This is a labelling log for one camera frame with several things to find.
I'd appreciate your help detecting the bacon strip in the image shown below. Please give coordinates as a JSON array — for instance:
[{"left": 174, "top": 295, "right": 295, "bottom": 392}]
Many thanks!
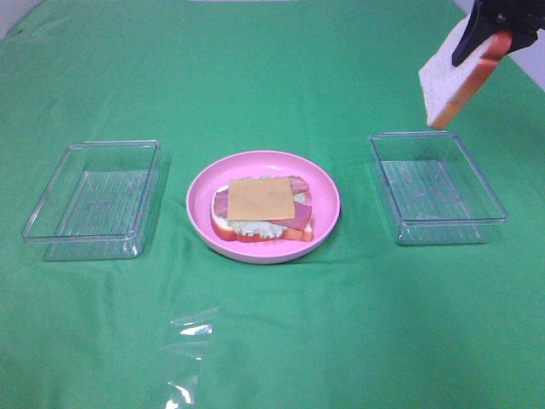
[
  {"left": 212, "top": 176, "right": 309, "bottom": 221},
  {"left": 269, "top": 201, "right": 313, "bottom": 230}
]

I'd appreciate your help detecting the clear plastic tray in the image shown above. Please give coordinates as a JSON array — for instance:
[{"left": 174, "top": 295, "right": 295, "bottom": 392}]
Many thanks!
[
  {"left": 369, "top": 131, "right": 508, "bottom": 245},
  {"left": 22, "top": 140, "right": 160, "bottom": 262}
]

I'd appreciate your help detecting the clear right plastic tray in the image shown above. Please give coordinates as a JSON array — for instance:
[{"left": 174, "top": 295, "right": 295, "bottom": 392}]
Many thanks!
[{"left": 369, "top": 131, "right": 508, "bottom": 245}]

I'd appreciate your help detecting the yellow cheese slice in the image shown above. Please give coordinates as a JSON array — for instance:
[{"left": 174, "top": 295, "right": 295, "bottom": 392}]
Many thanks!
[{"left": 227, "top": 176, "right": 295, "bottom": 221}]

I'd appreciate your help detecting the green tablecloth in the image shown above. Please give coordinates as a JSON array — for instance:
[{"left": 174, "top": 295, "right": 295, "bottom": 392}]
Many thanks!
[{"left": 1, "top": 1, "right": 544, "bottom": 408}]

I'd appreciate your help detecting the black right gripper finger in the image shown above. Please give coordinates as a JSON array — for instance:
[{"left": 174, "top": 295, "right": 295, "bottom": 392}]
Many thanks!
[
  {"left": 451, "top": 10, "right": 496, "bottom": 66},
  {"left": 507, "top": 28, "right": 539, "bottom": 55}
]

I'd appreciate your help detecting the green lettuce leaf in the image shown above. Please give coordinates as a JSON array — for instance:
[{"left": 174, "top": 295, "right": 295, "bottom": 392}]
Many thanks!
[{"left": 211, "top": 176, "right": 313, "bottom": 242}]

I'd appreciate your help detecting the pink round plate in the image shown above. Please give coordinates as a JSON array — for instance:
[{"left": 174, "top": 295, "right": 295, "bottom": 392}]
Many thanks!
[{"left": 186, "top": 150, "right": 341, "bottom": 264}]

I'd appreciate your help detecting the clear left plastic tray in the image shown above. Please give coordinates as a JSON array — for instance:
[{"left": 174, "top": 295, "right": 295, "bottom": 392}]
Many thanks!
[{"left": 22, "top": 140, "right": 160, "bottom": 262}]

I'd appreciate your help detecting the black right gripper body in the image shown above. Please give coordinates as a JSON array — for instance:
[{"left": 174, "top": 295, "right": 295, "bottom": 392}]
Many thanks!
[{"left": 476, "top": 0, "right": 544, "bottom": 32}]

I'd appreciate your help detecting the bread slice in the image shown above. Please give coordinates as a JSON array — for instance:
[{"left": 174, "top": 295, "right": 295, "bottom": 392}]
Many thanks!
[
  {"left": 419, "top": 18, "right": 512, "bottom": 130},
  {"left": 210, "top": 176, "right": 313, "bottom": 243}
]

